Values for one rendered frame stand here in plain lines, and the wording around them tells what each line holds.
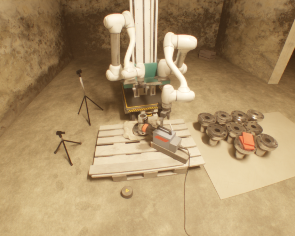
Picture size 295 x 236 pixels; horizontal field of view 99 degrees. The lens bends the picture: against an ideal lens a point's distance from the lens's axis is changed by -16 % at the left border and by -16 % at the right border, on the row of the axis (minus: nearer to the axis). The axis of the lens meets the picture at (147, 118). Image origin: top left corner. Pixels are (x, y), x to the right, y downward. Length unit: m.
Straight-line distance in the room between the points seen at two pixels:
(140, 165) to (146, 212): 0.45
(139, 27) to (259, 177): 2.32
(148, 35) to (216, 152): 1.76
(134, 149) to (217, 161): 1.01
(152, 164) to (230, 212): 0.89
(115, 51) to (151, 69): 0.64
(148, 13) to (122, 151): 1.71
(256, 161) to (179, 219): 1.23
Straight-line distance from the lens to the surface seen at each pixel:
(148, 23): 2.14
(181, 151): 1.64
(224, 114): 2.35
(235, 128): 2.21
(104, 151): 1.79
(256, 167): 2.17
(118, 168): 1.58
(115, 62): 1.82
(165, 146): 1.62
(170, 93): 1.28
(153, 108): 2.13
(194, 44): 1.57
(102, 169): 1.61
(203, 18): 6.95
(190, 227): 1.55
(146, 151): 1.73
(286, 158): 2.58
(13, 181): 2.25
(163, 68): 2.05
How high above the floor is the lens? 1.46
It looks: 37 degrees down
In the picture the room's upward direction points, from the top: straight up
